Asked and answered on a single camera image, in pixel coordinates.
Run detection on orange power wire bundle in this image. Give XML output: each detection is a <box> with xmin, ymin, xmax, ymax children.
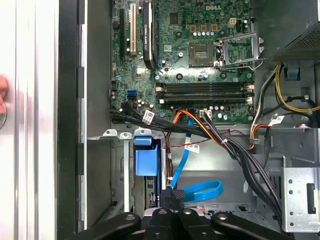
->
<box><xmin>172</xmin><ymin>110</ymin><xmax>218</xmax><ymax>141</ymax></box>

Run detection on black graphics card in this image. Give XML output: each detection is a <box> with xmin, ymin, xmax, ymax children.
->
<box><xmin>141</xmin><ymin>0</ymin><xmax>155</xmax><ymax>70</ymax></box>

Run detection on yellow power wires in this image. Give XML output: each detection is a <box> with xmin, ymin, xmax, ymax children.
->
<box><xmin>274</xmin><ymin>63</ymin><xmax>320</xmax><ymax>115</ymax></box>

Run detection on metal disk bay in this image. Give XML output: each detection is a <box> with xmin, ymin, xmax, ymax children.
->
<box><xmin>86</xmin><ymin>127</ymin><xmax>168</xmax><ymax>221</ymax></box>

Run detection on black RAM slot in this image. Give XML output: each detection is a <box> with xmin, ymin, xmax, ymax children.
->
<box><xmin>158</xmin><ymin>94</ymin><xmax>254</xmax><ymax>106</ymax></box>
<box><xmin>154</xmin><ymin>81</ymin><xmax>255</xmax><ymax>94</ymax></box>

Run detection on black expansion slot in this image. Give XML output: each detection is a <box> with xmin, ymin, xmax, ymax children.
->
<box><xmin>118</xmin><ymin>8</ymin><xmax>127</xmax><ymax>60</ymax></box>

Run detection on black cable bundle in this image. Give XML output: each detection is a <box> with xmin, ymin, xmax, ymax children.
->
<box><xmin>109</xmin><ymin>99</ymin><xmax>285</xmax><ymax>227</ymax></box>

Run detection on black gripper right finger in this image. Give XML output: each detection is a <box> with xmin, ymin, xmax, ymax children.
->
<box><xmin>171</xmin><ymin>189</ymin><xmax>296</xmax><ymax>240</ymax></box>

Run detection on blue plastic clip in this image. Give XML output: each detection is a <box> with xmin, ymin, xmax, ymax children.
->
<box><xmin>284</xmin><ymin>61</ymin><xmax>300</xmax><ymax>81</ymax></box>

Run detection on person's hand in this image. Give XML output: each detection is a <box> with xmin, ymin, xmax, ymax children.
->
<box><xmin>0</xmin><ymin>74</ymin><xmax>10</xmax><ymax>107</ymax></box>

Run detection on beige expansion slot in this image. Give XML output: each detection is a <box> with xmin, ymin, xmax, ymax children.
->
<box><xmin>129</xmin><ymin>2</ymin><xmax>139</xmax><ymax>56</ymax></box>

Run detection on open black PC case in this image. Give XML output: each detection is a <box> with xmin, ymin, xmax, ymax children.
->
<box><xmin>57</xmin><ymin>0</ymin><xmax>320</xmax><ymax>240</ymax></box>

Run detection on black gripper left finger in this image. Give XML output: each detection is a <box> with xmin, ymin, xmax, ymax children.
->
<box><xmin>64</xmin><ymin>189</ymin><xmax>176</xmax><ymax>240</ymax></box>

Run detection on grey power supply unit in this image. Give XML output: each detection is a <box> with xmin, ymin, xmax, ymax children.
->
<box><xmin>252</xmin><ymin>0</ymin><xmax>320</xmax><ymax>63</ymax></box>

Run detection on blue data wire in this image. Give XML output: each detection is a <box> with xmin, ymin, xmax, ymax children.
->
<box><xmin>166</xmin><ymin>117</ymin><xmax>224</xmax><ymax>201</ymax></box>

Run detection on hard disk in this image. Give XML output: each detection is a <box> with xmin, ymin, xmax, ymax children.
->
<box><xmin>132</xmin><ymin>127</ymin><xmax>161</xmax><ymax>210</ymax></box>

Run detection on green motherboard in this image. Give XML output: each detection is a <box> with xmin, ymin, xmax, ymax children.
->
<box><xmin>109</xmin><ymin>0</ymin><xmax>256</xmax><ymax>125</ymax></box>

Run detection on CPU socket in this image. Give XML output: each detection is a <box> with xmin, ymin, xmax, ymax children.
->
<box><xmin>188</xmin><ymin>41</ymin><xmax>216</xmax><ymax>69</ymax></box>

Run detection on metal socket cover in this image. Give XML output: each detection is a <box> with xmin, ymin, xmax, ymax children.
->
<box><xmin>216</xmin><ymin>31</ymin><xmax>265</xmax><ymax>70</ymax></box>

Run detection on metal drive cage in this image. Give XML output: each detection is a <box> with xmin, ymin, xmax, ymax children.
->
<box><xmin>281</xmin><ymin>154</ymin><xmax>320</xmax><ymax>235</ymax></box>

